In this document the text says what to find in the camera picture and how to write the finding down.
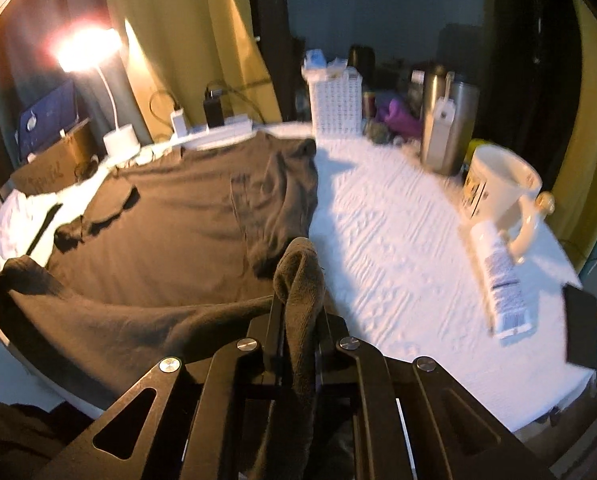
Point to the black phone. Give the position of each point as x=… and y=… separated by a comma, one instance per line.
x=581, y=325

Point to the brown cardboard box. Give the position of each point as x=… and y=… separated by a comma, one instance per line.
x=53, y=167

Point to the brown t-shirt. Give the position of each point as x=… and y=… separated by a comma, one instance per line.
x=178, y=210

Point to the grey fuzzy ball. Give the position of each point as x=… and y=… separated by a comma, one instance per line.
x=379, y=132

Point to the white cartoon mug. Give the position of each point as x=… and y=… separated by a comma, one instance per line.
x=488, y=180

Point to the black charger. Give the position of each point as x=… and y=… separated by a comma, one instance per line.
x=213, y=110

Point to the white power strip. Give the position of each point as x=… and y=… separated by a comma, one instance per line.
x=223, y=132

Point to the dark cup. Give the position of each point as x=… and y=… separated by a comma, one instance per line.
x=361, y=58

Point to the yellow curtain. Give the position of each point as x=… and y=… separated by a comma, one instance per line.
x=188, y=35
x=591, y=135

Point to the white tube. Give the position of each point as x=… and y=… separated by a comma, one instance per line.
x=501, y=280

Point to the white charger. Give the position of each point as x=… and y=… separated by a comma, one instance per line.
x=179, y=122

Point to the purple cloth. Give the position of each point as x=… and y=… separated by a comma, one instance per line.
x=401, y=117

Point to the white crumpled plastic bag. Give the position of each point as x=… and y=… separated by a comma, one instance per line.
x=338, y=67

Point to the stainless steel tumbler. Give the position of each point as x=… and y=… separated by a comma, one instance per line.
x=443, y=140

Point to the yellow bag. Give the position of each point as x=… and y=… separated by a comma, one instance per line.
x=474, y=149

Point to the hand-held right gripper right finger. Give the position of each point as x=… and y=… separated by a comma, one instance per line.
x=333, y=340

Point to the white plastic basket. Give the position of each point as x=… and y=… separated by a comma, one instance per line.
x=336, y=105

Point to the white desk lamp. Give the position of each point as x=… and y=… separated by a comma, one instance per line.
x=121, y=142

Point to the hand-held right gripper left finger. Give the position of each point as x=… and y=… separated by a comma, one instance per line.
x=273, y=330

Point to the blue capped bottle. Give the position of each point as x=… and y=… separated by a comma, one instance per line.
x=314, y=62

